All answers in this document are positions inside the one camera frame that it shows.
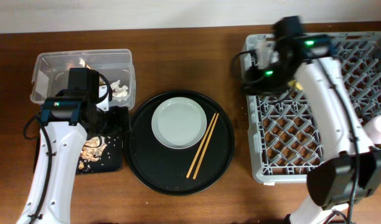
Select white tissue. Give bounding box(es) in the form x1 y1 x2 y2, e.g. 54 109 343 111
110 80 128 98

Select food scraps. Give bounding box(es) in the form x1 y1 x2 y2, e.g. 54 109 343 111
78 136 107 170

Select gold snack wrapper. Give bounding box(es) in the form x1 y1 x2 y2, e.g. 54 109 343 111
79 58 105 86

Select grey plate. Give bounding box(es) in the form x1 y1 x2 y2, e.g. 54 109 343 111
151 97 207 150

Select wooden chopstick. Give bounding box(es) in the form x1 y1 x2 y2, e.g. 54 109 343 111
192 113 219 180
186 113 217 179

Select pink cup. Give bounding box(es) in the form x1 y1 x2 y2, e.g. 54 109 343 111
364 115 381 144

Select yellow bowl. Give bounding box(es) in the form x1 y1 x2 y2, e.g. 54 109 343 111
288 80 303 91

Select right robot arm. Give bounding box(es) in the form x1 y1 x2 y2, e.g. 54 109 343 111
242 16 381 223

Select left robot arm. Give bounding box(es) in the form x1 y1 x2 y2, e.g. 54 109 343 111
18 68 131 223

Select grey dishwasher rack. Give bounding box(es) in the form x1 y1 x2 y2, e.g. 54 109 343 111
247 31 381 185

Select black rectangular tray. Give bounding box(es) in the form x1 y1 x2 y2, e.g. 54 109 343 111
33 119 124 175

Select round black tray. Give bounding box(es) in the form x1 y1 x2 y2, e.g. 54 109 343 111
124 90 235 195

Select clear plastic bin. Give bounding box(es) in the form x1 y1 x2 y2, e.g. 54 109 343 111
30 49 136 109

